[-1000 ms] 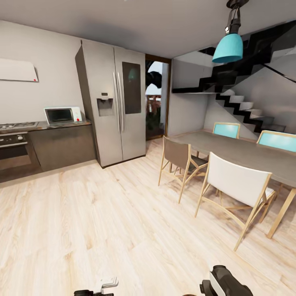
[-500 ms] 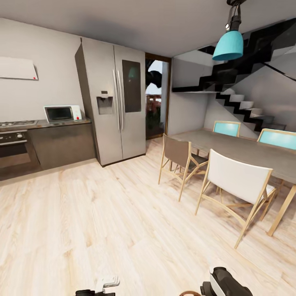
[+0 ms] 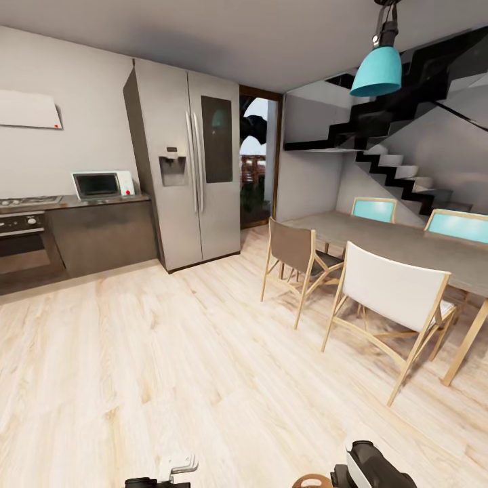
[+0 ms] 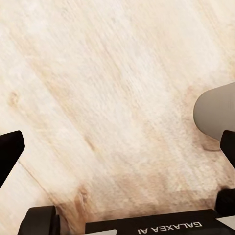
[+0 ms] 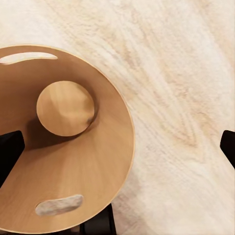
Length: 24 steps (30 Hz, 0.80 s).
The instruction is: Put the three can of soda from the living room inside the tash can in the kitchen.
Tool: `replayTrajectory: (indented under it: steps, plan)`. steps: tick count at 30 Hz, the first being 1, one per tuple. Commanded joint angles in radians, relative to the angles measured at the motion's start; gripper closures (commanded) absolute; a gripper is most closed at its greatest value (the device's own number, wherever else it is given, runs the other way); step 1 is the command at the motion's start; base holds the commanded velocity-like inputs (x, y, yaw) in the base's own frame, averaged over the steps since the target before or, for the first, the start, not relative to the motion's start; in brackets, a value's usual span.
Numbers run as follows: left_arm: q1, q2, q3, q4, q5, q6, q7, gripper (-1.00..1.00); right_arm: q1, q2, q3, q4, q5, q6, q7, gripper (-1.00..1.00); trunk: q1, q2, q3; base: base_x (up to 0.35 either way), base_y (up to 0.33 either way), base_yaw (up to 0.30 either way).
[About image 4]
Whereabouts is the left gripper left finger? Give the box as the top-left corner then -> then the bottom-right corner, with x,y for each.
0,130 -> 25,188

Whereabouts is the trash can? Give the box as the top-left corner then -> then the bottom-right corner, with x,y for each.
193,82 -> 235,142

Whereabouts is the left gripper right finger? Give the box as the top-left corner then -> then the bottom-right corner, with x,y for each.
220,130 -> 235,169

